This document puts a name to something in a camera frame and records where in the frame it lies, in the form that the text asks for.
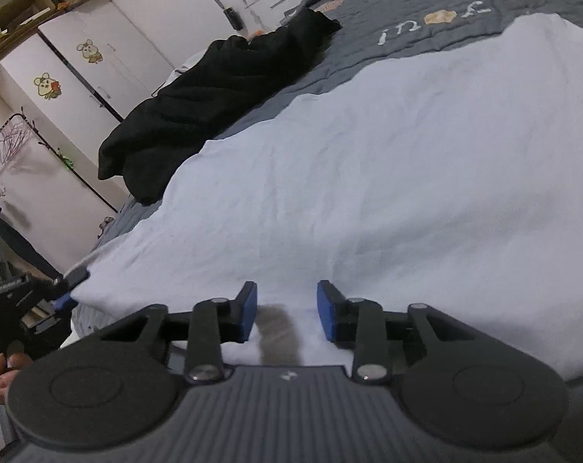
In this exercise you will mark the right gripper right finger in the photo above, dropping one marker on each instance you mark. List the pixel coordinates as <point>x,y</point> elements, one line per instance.
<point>359,325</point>

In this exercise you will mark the large cardboard box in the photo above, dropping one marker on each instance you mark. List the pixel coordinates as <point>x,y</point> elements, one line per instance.
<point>19,19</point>

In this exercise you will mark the grey quilted bedspread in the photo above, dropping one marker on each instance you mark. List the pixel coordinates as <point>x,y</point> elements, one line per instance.
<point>373,30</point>

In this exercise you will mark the white t-shirt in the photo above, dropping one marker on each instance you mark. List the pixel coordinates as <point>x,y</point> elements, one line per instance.
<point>453,179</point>

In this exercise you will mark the black clothes pile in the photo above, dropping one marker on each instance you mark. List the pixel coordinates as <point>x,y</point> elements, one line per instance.
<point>233,77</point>

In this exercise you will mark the black clothes rack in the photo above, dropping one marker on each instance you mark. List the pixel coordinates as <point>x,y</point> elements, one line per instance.
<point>43,199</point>

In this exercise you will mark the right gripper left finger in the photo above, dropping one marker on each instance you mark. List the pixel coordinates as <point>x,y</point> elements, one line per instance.
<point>215,322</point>

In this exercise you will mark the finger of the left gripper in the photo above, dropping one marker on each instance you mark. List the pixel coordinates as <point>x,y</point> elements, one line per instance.
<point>65,303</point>

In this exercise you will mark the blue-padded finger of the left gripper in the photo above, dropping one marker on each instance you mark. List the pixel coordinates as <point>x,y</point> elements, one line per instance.
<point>75,277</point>

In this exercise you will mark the white wardrobe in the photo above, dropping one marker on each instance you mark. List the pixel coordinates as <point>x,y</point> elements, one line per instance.
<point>84,71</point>

